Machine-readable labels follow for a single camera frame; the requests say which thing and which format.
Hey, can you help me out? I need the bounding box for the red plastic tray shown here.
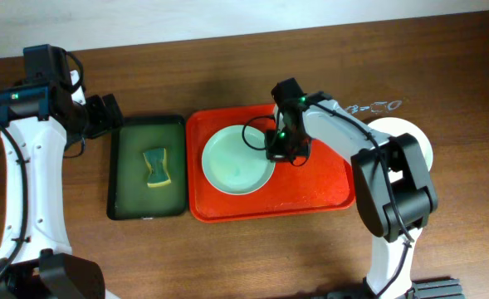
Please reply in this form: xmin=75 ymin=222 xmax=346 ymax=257
xmin=185 ymin=104 xmax=355 ymax=223

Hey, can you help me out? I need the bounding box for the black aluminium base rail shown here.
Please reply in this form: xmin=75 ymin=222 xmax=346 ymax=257
xmin=320 ymin=277 xmax=466 ymax=299

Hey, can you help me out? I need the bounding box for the white marking on table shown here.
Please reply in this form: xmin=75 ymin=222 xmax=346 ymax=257
xmin=345 ymin=100 xmax=403 ymax=115

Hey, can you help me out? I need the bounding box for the yellow green sponge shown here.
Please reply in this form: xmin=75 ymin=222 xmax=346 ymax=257
xmin=143 ymin=148 xmax=171 ymax=188

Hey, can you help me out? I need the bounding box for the dark green tray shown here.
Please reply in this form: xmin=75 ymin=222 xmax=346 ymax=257
xmin=107 ymin=115 xmax=188 ymax=220

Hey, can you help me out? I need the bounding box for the mint green plate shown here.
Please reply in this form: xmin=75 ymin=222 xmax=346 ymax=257
xmin=201 ymin=125 xmax=276 ymax=195

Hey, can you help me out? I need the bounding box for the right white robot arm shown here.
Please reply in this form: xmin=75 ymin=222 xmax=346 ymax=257
xmin=266 ymin=91 xmax=438 ymax=298

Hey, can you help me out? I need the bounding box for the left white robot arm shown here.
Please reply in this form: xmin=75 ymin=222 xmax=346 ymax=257
xmin=0 ymin=86 xmax=124 ymax=298

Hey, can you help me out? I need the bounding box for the white plate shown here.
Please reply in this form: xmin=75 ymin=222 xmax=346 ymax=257
xmin=369 ymin=117 xmax=433 ymax=170

